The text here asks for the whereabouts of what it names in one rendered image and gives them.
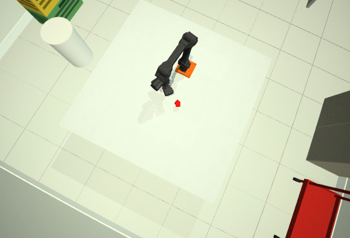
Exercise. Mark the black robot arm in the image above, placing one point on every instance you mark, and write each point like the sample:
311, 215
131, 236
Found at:
185, 45

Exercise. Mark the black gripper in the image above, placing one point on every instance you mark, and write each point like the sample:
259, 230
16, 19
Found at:
167, 88

